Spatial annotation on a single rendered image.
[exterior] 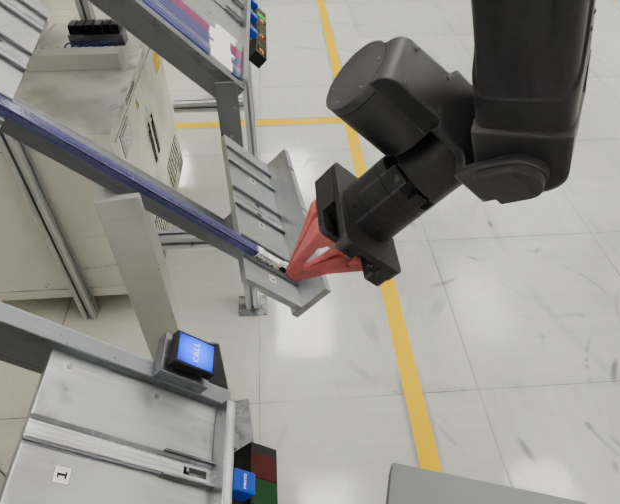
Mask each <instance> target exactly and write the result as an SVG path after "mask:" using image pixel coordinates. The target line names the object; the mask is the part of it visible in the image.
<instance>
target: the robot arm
mask: <svg viewBox="0 0 620 504"><path fill-rule="evenodd" d="M595 5H596V0H471V8H472V20H473V33H474V55H473V66H472V85H471V84H470V83H469V81H468V80H467V79H466V78H465V77H464V76H463V75H462V74H461V73H460V72H459V71H458V70H456V71H453V72H451V73H449V72H448V71H447V70H445V69H444V68H443V67H442V66H441V65H440V64H439V63H437V62H436V61H435V60H434V59H433V58H432V57H431V56H430V55H428V54H427V53H426V52H425V51H424V50H423V49H422V48H421V47H419V46H418V45H417V44H416V43H415V42H414V41H413V40H411V39H409V38H407V37H403V36H398V37H394V38H392V39H390V40H389V41H387V42H385V43H384V42H383V41H382V40H375V41H372V42H370V43H368V44H366V45H365V46H363V47H362V48H361V49H359V50H358V51H357V52H356V53H355V54H354V55H353V56H352V57H351V58H350V59H349V60H348V61H347V62H346V63H345V64H344V66H343V67H342V68H341V70H340V71H339V72H338V74H337V75H336V77H335V79H334V80H333V82H332V84H331V86H330V88H329V91H328V94H327V98H326V106H327V108H328V109H329V110H331V111H332V112H333V113H334V114H335V115H337V116H338V117H339V118H340V119H341V120H343V121H344V122H345V123H346V124H348V125H349V126H350V127H351V128H352V129H354V130H355V131H356V132H357V133H358V134H360V135H361V136H362V137H363V138H364V139H366V140H367V141H368V142H369V143H371V144H372V145H373V146H374V147H375V148H377V149H378V150H379V151H380V152H381V153H383V154H384V156H383V157H382V158H381V159H380V160H379V161H377V162H376V163H375V164H374V165H373V166H372V167H371V168H369V169H368V170H367V171H366V172H365V173H364V174H363V175H361V176H360V177H359V178H357V177H356V176H355V175H353V174H352V173H351V172H349V171H348V170H347V169H345V168H344V167H343V166H341V165H340V164H339V163H337V162H335V163H334V164H333V165H332V166H331V167H330V168H328V169H327V170H326V171H325V173H324V174H322V175H321V176H320V177H319V178H318V179H317V180H316V181H315V192H316V199H315V200H314V201H313V202H312V203H311V204H310V207H309V210H308V213H307V216H306V219H305V222H304V224H303V227H302V230H301V233H300V236H299V239H298V242H297V244H296V247H295V249H294V252H293V254H292V256H291V259H290V261H289V264H288V266H287V268H286V276H287V277H289V278H291V279H293V280H295V281H301V280H305V279H309V278H313V277H317V276H322V275H326V274H335V273H347V272H359V271H363V275H364V278H365V279H366V280H367V281H369V282H370V283H372V284H374V285H375V286H380V285H381V284H382V283H384V282H385V281H389V280H391V279H392V278H393V277H395V276H396V275H398V274H399V273H401V267H400V263H399V259H398V255H397V251H396V247H395V243H394V239H393V237H394V236H395V235H396V234H398V233H399V232H400V231H402V230H403V229H404V228H406V227H407V226H408V225H410V224H411V223H412V222H414V221H415V220H416V219H418V218H419V217H420V216H421V215H423V214H424V213H425V212H427V211H428V210H429V209H431V208H432V207H433V206H435V205H436V204H437V203H438V202H440V201H441V200H443V199H444V198H445V197H447V196H448V195H449V194H451V193H452V192H453V191H455V190H456V189H457V188H459V187H460V186H461V185H464V186H465V187H466V188H468V189H469V190H470V191H471V192H472V193H473V194H474V195H476V196H477V197H478V198H479V199H480V200H481V201H482V202H486V201H492V200H497V201H498V202H499V203H500V204H507V203H512V202H518V201H523V200H529V199H533V198H536V197H538V196H539V195H541V194H542V192H546V191H550V190H553V189H555V188H557V187H559V186H561V185H562V184H563V183H564V182H565V181H566V180H567V178H568V176H569V173H570V167H571V162H572V157H573V152H574V147H575V142H576V137H577V132H578V127H579V122H580V117H581V112H582V107H583V102H584V97H585V92H586V86H587V79H588V72H589V65H590V59H591V52H592V49H590V47H591V40H592V33H593V26H594V18H595V14H596V10H597V9H596V8H595ZM324 247H329V248H330V249H328V250H327V251H325V252H324V253H322V254H321V255H319V256H318V257H316V258H314V259H312V260H310V261H308V262H307V260H308V259H309V258H310V257H311V256H312V255H313V254H314V253H315V252H316V250H317V249H320V248H321V249H322V248H324ZM306 262H307V263H306Z"/></svg>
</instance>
